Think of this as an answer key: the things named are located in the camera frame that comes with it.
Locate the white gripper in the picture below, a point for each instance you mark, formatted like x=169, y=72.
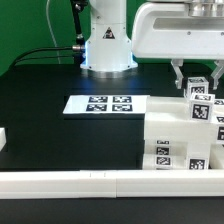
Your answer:
x=166, y=31

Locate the white cube nut with marker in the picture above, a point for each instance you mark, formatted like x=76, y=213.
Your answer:
x=201, y=106

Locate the white chair backrest frame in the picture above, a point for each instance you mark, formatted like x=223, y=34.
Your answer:
x=168, y=118

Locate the white marker base sheet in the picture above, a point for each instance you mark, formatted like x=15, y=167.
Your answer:
x=105, y=104

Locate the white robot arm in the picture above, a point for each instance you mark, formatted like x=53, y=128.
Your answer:
x=109, y=49

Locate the white U-shaped fence frame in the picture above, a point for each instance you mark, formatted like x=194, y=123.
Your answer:
x=111, y=184

